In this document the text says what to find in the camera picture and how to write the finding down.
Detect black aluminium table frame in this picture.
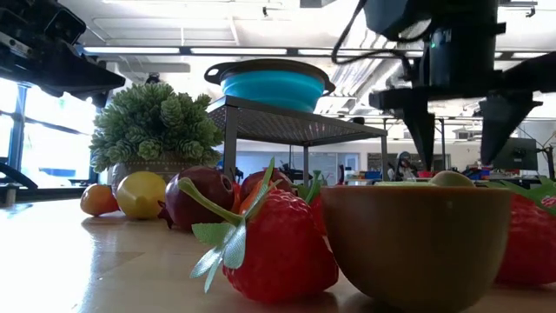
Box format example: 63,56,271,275
0,182,103,209

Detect person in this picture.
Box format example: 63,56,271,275
390,150,419,182

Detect grey perforated metal shelf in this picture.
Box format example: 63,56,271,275
207,95,389,187

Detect black monitor pole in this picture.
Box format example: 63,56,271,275
538,145,556,182

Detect small orange yellow peach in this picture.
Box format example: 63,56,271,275
238,180,264,215

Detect black overhead light bar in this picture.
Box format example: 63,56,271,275
76,43,556,61

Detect black curved bracket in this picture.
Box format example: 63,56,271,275
0,161,40,191

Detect blue collapsible colander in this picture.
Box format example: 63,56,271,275
203,58,336,114

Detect black window frame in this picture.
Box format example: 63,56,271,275
0,80,105,190

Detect black ceiling track rail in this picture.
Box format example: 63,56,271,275
499,0,539,18

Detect silver ventilation duct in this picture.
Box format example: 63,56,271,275
334,41,418,115

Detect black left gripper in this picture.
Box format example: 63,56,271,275
0,25,126,97

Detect yellow plastic lemon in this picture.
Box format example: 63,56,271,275
115,170,168,221

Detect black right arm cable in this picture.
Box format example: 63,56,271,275
331,0,418,66

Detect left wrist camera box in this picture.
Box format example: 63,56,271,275
43,6,88,44

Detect dark red pomegranate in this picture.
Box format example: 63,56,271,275
158,165,238,231

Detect black computer monitor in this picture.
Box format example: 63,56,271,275
499,137,539,171

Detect black metal frame stand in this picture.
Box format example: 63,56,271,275
347,115,448,182

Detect artificial green succulent plant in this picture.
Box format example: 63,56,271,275
89,81,227,195

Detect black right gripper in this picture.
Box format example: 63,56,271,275
368,23,544,171

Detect orange plastic tangerine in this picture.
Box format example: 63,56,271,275
79,183,119,217

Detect whole brown kiwi fruit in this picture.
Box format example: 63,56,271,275
428,170,477,188

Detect red apple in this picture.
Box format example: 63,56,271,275
240,168,295,203

